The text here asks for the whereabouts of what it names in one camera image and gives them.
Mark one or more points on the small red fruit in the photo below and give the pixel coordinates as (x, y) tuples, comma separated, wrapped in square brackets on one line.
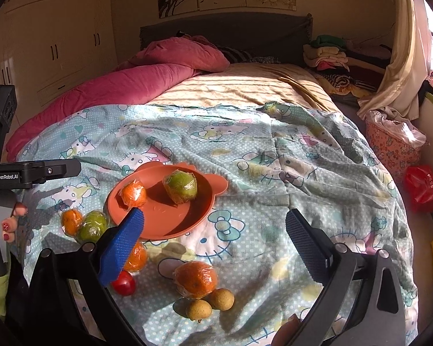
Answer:
[(125, 284)]

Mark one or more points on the pink pillow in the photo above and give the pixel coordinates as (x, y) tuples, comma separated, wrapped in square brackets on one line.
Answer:
[(187, 54)]

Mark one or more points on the person's left hand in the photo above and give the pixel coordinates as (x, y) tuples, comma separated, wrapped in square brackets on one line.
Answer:
[(10, 225)]

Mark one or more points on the dark grey headboard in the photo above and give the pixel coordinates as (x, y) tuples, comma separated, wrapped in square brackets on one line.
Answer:
[(238, 32)]

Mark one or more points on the striped beige bed sheet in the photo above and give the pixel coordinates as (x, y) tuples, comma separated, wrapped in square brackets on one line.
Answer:
[(238, 86)]

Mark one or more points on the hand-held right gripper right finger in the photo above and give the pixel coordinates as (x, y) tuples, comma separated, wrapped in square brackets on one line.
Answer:
[(306, 245)]

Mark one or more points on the dark striped pillow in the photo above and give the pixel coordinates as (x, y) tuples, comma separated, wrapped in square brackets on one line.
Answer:
[(238, 54)]

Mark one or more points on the plastic-wrapped green orange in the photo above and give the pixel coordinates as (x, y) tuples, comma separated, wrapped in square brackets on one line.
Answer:
[(180, 187), (92, 225)]

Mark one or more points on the brown longan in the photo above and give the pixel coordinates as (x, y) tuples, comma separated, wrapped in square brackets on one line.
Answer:
[(198, 310), (222, 298)]

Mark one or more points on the cream wardrobe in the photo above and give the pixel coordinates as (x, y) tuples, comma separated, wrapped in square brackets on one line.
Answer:
[(57, 25)]

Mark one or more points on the cartoon cat printed blanket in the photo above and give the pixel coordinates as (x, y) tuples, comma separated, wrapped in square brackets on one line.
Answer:
[(259, 140)]

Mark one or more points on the large plastic-wrapped orange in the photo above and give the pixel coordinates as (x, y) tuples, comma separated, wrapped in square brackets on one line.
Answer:
[(196, 279)]

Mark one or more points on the dark folded blankets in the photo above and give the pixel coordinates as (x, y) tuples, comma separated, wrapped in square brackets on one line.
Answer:
[(361, 72)]

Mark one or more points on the pink quilt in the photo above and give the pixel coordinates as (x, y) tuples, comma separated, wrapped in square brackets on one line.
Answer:
[(93, 93)]

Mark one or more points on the cream curtain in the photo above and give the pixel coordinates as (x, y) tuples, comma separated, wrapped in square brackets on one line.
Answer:
[(400, 61)]

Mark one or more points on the orange bear-shaped plate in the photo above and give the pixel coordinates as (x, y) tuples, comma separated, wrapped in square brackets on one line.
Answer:
[(187, 220)]

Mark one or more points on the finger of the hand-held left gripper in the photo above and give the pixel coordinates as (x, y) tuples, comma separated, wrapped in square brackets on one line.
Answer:
[(59, 170)]

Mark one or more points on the white and pink clothes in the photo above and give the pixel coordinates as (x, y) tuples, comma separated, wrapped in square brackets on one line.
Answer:
[(397, 124)]

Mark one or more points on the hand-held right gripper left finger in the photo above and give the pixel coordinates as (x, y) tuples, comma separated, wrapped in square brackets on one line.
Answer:
[(124, 245)]

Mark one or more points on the red plastic bag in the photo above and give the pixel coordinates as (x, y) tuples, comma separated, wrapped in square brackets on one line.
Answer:
[(422, 187)]

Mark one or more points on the pile of folded clothes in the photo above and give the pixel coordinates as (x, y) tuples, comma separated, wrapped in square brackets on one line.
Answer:
[(326, 52)]

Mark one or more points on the pink floral laundry basket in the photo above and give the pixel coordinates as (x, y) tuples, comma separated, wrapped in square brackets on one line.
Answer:
[(389, 151)]

